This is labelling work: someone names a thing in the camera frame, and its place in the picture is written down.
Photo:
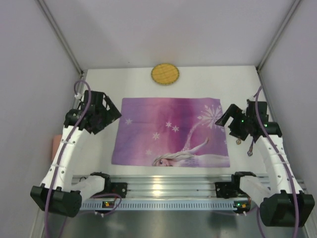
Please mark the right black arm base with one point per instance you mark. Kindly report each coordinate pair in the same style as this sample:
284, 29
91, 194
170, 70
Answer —
228, 190

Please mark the perforated grey cable duct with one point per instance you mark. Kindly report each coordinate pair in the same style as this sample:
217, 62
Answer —
160, 205

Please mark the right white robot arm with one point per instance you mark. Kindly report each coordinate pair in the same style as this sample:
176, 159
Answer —
283, 203

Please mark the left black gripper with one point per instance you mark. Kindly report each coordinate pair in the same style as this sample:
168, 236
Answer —
104, 115

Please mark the purple Frozen placemat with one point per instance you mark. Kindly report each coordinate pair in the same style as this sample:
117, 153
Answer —
171, 132

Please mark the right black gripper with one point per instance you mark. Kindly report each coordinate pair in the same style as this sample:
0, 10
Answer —
233, 120

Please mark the yellow round woven coaster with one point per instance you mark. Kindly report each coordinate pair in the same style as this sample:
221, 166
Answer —
165, 74

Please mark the aluminium mounting rail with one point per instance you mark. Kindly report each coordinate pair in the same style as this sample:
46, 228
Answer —
171, 187

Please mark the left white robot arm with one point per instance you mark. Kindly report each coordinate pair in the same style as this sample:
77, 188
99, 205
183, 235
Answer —
56, 194

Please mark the pink plastic cup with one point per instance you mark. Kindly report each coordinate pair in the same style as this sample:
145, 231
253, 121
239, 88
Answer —
55, 145

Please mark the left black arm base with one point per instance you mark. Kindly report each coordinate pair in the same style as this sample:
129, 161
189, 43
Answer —
119, 188

